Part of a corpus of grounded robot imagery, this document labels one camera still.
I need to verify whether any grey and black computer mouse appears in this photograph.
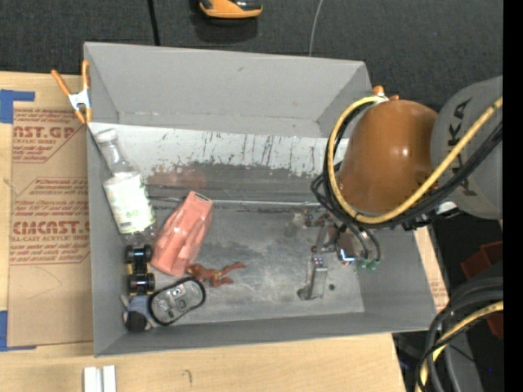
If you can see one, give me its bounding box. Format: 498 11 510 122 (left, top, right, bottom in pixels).
147 278 207 327

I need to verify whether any pink ceramic cup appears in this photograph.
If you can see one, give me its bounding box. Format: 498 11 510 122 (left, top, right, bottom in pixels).
150 190 214 277

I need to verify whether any red-brown toy figure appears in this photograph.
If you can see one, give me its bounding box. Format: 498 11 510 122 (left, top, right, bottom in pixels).
186 261 247 288

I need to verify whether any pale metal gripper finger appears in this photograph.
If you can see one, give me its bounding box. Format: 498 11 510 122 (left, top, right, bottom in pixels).
297 255 330 301
284 212 311 238

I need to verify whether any clear plastic bottle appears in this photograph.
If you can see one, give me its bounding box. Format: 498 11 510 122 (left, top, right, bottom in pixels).
94 128 159 236

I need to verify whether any grey and black plush toy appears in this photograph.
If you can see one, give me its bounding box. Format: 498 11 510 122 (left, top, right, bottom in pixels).
120 293 159 333

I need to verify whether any black-wheeled toy car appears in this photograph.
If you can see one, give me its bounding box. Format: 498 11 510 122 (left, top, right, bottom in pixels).
124 243 156 297

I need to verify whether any brown cardboard board, red print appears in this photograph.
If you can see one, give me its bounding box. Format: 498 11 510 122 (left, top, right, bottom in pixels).
0 70 450 353

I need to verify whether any grey metal bin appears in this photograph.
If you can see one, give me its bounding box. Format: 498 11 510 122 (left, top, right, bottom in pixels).
83 42 438 358

